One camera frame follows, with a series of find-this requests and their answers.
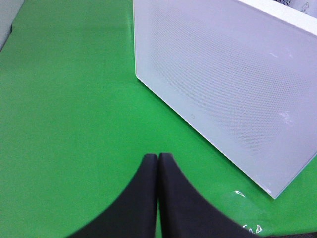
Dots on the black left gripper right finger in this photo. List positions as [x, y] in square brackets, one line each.
[184, 213]

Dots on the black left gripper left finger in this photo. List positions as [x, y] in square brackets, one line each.
[133, 214]

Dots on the white microwave door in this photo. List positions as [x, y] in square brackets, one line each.
[243, 73]

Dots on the green table cover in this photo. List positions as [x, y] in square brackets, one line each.
[75, 123]

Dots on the white wall panel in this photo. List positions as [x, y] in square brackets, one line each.
[8, 11]

